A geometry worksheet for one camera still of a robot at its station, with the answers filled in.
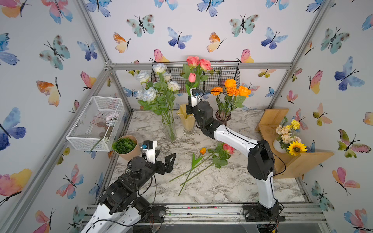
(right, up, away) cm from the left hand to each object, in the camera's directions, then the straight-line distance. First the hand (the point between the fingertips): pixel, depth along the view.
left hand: (168, 152), depth 67 cm
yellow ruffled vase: (+9, +15, +22) cm, 28 cm away
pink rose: (+30, -7, +26) cm, 40 cm away
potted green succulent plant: (-27, -1, +18) cm, 33 cm away
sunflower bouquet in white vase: (+61, +3, +11) cm, 62 cm away
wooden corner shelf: (+58, -8, +6) cm, 59 cm away
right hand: (+10, +29, +13) cm, 33 cm away
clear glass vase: (-4, +10, +29) cm, 31 cm away
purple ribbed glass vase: (+30, +18, +26) cm, 44 cm away
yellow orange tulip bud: (+18, -5, +28) cm, 34 cm away
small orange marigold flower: (+25, +31, +16) cm, 43 cm away
